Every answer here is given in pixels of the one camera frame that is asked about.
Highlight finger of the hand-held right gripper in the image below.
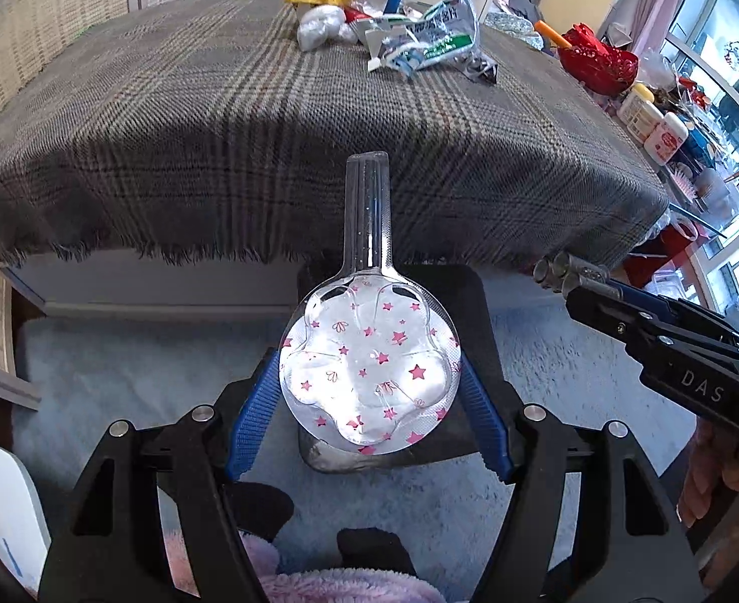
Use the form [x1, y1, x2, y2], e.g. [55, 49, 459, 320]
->
[534, 252, 670, 323]
[564, 287, 654, 360]

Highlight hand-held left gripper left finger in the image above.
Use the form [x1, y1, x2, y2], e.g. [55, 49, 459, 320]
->
[38, 350, 282, 603]

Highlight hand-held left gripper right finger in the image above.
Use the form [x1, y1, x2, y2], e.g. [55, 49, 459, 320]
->
[459, 353, 707, 603]

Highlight black trash bin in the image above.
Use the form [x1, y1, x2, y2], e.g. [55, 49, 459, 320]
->
[294, 259, 516, 476]

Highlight clear star-print plastic blister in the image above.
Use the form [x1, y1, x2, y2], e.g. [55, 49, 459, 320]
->
[279, 151, 463, 457]

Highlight white green medicine packet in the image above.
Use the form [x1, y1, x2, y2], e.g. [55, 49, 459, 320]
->
[367, 0, 481, 78]

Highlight person's right hand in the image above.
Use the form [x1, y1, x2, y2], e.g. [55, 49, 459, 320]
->
[678, 420, 739, 529]

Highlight red plastic bag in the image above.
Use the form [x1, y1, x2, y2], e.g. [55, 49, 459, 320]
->
[623, 212, 700, 291]

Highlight black sock foot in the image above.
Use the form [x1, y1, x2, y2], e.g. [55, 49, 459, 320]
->
[230, 481, 296, 542]
[337, 527, 418, 579]

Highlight light blue fluffy rug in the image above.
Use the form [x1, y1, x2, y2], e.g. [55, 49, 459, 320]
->
[13, 298, 739, 603]

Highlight white bottle pink label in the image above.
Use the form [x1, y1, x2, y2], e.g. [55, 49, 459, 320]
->
[644, 114, 691, 166]

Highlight pink fuzzy garment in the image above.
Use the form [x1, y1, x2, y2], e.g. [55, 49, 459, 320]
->
[165, 531, 449, 603]

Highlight cream bottle yellow cap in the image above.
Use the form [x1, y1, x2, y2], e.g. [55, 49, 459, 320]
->
[616, 82, 666, 143]

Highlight white plastic board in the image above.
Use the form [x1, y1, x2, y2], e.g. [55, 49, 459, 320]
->
[0, 426, 52, 599]

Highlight dark clear wrapper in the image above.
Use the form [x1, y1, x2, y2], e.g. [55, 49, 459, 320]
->
[462, 52, 500, 86]

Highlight grey plaid tablecloth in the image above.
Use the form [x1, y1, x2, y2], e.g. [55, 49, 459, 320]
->
[0, 0, 672, 268]

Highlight orange stick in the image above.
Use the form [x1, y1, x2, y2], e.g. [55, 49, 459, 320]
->
[534, 20, 573, 50]

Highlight silver glitter pouch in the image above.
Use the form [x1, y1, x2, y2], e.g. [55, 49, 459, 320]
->
[484, 11, 544, 52]

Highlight pink curtain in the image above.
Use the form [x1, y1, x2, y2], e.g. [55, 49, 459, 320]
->
[629, 0, 700, 59]

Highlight white crumpled plastic bag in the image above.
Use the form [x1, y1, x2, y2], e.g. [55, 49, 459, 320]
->
[296, 3, 361, 52]

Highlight beige woven panel doors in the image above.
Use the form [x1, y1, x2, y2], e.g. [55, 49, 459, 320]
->
[0, 0, 227, 145]

